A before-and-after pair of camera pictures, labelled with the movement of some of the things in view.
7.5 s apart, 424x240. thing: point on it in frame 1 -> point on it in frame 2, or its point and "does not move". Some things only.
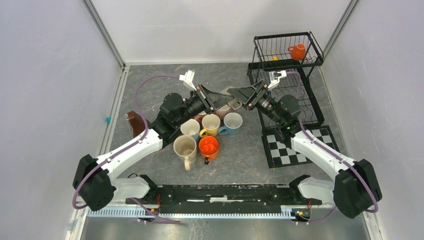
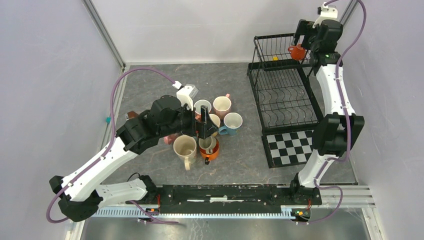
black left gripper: x=211 y=100 -> x=202 y=129
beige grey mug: x=232 y=101 -> x=208 y=144
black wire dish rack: x=281 y=77 does not move
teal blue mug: x=232 y=121 does not move
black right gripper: x=250 y=96 -> x=304 y=27
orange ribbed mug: x=209 y=148 does not move
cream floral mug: x=185 y=147 does not move
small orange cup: x=298 y=52 does not move
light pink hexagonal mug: x=222 y=111 does not move
